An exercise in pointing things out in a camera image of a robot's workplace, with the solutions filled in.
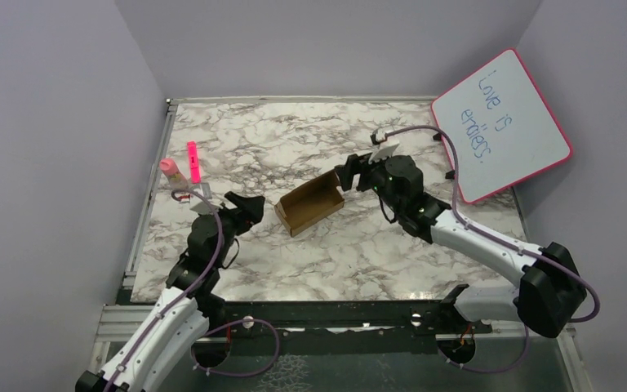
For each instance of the pink framed whiteboard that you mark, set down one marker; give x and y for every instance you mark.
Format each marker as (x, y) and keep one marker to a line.
(501, 126)

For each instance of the brown cardboard box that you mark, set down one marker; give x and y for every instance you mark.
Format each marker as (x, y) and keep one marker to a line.
(310, 203)

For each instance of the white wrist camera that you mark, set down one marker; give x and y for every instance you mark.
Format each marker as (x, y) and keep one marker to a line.
(196, 204)
(385, 146)

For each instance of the aluminium extrusion frame rail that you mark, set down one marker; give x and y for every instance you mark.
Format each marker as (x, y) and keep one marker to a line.
(119, 322)

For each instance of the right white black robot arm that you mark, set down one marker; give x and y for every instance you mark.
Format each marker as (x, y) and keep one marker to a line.
(544, 288)

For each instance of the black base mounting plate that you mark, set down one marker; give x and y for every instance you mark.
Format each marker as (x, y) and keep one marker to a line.
(305, 328)

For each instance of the pink highlighter marker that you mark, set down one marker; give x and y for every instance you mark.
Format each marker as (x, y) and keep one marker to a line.
(194, 165)

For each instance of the small pink capped bottle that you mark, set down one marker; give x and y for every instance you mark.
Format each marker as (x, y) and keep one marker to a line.
(172, 173)

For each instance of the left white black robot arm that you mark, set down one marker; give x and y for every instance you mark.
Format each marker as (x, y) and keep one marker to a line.
(186, 308)

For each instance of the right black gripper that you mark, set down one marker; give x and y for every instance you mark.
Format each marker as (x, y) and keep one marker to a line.
(357, 165)

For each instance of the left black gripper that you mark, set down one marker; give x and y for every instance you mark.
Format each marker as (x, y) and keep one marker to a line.
(251, 207)

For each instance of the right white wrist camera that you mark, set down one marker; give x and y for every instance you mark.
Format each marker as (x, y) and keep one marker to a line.
(385, 146)

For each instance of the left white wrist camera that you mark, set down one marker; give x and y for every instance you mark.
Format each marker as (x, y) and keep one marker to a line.
(196, 204)

